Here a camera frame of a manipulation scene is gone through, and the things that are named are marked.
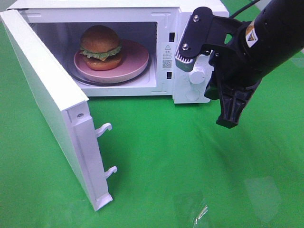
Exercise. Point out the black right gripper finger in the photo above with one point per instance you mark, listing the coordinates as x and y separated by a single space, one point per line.
233 100

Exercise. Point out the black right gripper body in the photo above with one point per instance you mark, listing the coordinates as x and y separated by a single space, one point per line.
225 37

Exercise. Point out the white microwave knob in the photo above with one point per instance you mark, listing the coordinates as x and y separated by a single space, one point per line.
197 75

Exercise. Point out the round white door button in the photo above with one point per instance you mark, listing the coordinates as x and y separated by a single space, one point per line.
193 94

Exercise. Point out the pink round plate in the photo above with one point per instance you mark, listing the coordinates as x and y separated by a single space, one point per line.
134 61

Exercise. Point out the burger with lettuce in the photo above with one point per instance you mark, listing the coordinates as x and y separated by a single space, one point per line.
100 48

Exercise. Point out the white microwave door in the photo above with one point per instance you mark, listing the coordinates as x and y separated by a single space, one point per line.
64 106

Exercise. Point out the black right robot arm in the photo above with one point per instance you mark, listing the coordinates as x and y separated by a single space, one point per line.
256 49

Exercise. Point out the white microwave oven body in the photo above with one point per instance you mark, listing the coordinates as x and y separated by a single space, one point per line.
156 24

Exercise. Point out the green table mat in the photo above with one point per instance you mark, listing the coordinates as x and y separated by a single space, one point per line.
175 164

